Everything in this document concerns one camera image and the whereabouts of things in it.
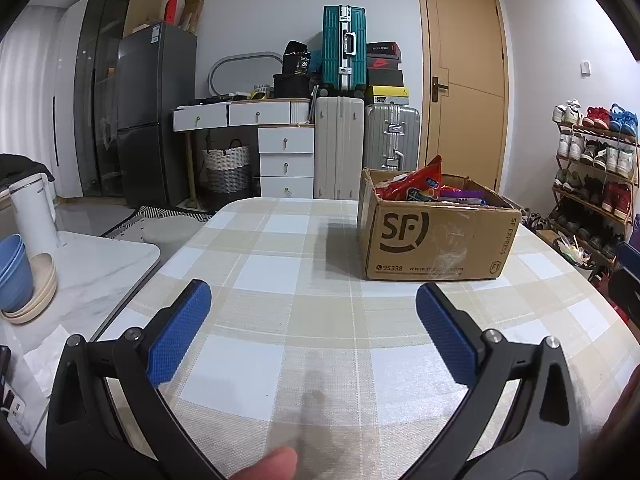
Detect red biscuit snack bag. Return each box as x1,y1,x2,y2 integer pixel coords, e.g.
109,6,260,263
375,155,442,202

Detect blue cookie packet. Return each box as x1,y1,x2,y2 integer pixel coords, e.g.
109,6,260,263
406,188,440,203

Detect person's right hand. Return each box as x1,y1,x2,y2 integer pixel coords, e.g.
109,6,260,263
575,367,639,479

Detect person's left hand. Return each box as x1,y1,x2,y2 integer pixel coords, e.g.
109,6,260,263
230,446,298,480

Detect white trash bin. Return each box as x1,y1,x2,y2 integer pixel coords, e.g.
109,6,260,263
552,237,594,270

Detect wooden shoe rack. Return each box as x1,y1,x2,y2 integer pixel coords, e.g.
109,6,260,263
548,122,639,269

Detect white marble side table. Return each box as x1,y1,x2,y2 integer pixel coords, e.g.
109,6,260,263
1,231,160,463

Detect blue bowls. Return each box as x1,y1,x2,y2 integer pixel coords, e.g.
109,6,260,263
0,234,34,313

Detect patterned floor rug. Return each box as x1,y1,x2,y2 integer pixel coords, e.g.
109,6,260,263
101,206,212,243

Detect checked tablecloth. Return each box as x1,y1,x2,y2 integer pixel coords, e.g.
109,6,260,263
105,198,639,479

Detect white electric kettle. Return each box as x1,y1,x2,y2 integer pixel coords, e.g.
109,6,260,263
9,174,60,258

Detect SF cardboard box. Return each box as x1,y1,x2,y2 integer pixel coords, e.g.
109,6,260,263
357,169,521,282

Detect wooden door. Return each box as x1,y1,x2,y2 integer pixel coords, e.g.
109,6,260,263
419,0,509,191

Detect woven laundry basket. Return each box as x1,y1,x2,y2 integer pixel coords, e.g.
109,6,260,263
203,139,250,194

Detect silver suitcase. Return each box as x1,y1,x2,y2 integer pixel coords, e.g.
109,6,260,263
363,104,421,172

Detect beige suitcase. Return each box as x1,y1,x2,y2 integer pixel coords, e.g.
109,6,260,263
314,96,364,200

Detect white drawer desk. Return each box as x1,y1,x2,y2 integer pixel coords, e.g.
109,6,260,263
172,98,314,198

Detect stack of shoe boxes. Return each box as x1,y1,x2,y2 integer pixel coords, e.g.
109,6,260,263
366,41,409,106

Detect dark grey refrigerator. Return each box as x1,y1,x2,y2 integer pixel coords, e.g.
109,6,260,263
116,22,198,208

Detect teal suitcase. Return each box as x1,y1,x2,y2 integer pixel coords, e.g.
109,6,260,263
321,4,367,99

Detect black glass cabinet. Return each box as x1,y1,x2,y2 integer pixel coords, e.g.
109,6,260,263
74,0,162,197

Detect black bag on desk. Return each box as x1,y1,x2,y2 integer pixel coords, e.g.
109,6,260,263
282,40,310,75

